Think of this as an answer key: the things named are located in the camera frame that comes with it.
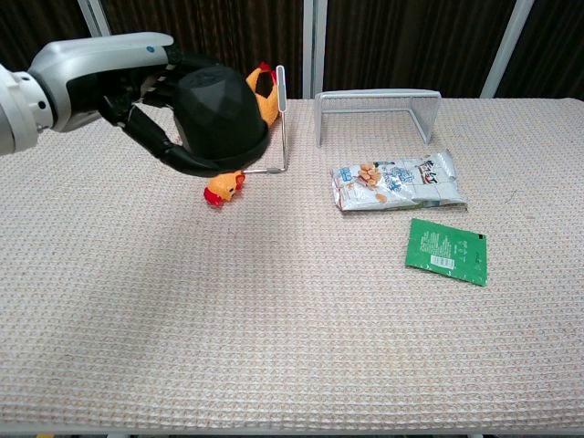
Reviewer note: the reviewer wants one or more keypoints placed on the black dice cup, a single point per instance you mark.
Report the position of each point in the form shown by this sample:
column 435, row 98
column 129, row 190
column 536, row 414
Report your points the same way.
column 214, row 109

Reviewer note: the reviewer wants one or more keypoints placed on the dark brown partition panel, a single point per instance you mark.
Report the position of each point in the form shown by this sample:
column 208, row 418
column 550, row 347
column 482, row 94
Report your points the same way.
column 219, row 32
column 36, row 23
column 556, row 45
column 410, row 41

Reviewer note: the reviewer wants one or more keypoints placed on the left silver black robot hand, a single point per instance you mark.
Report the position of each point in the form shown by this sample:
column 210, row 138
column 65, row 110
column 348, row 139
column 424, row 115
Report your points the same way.
column 91, row 64

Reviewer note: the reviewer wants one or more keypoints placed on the beige waffle tablecloth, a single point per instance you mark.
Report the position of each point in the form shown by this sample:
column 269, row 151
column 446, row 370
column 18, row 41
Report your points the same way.
column 274, row 319

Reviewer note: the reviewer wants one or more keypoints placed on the grey metal partition post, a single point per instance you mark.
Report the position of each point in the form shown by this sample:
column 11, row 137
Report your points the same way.
column 93, row 18
column 315, row 45
column 506, row 45

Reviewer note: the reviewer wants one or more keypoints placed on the green foil packet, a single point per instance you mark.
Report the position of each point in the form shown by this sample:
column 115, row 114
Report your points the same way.
column 447, row 251

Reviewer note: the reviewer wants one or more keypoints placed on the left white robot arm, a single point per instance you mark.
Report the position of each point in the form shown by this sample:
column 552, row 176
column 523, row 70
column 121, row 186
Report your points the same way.
column 16, row 114

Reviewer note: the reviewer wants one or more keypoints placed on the grey mesh shelf riser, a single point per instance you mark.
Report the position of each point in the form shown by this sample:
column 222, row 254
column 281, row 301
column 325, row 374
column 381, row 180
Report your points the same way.
column 378, row 94

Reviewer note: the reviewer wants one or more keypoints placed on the white blue snack bag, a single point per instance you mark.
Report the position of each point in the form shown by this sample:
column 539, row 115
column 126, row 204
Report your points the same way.
column 410, row 182

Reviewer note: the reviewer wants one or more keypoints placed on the yellow rubber chicken toy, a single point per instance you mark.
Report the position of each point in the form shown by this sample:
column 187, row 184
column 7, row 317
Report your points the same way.
column 223, row 187

